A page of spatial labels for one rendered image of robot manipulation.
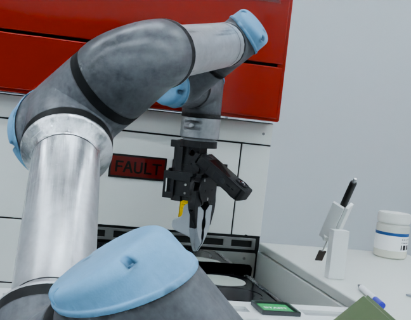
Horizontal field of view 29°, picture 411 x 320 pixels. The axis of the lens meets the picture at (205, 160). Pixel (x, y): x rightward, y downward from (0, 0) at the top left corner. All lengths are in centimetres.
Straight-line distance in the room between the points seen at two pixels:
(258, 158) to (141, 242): 106
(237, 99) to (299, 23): 171
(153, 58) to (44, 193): 23
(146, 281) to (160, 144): 102
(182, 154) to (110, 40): 55
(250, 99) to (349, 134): 178
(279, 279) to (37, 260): 82
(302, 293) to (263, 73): 47
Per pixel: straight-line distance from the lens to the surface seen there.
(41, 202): 89
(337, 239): 139
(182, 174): 150
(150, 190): 165
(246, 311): 112
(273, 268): 161
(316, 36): 333
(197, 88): 139
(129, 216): 165
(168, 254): 65
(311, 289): 141
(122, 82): 99
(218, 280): 159
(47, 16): 158
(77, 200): 89
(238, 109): 163
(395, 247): 173
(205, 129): 149
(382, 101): 344
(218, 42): 121
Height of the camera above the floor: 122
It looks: 3 degrees down
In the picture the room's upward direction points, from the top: 6 degrees clockwise
